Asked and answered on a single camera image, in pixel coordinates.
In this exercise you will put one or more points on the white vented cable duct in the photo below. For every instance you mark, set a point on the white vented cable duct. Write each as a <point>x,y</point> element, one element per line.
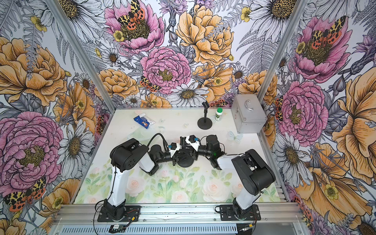
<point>150,229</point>

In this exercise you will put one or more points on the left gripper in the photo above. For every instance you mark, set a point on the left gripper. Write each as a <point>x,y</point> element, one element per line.
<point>174,159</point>

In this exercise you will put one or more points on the white green-capped pill bottle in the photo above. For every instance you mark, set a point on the white green-capped pill bottle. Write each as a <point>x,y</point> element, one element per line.
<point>218,114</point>

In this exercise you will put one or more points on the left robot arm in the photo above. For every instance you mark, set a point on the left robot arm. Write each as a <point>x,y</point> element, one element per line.
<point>124,158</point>

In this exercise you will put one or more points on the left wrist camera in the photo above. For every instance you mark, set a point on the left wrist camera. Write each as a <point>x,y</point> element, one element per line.
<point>173,148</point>

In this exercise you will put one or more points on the blue gauze bandage packet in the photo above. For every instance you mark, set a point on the blue gauze bandage packet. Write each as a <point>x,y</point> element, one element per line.
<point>144,120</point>

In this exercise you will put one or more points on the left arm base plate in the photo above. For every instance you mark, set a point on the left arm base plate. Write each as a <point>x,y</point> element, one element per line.
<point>119,214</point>

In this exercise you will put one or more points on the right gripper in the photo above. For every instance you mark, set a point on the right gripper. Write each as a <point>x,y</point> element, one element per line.
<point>194,154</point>

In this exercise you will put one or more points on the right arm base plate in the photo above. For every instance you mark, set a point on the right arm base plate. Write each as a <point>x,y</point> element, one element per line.
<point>235,213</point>

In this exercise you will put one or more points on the black round stand base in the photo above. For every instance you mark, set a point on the black round stand base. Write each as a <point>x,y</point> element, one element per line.
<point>204,123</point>

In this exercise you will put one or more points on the aluminium front rail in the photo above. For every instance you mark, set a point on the aluminium front rail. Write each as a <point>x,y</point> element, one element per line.
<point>200,213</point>

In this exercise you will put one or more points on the silver first aid case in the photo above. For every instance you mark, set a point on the silver first aid case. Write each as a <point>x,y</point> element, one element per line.
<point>248,114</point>

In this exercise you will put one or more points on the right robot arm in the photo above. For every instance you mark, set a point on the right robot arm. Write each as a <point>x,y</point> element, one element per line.
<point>254,173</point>

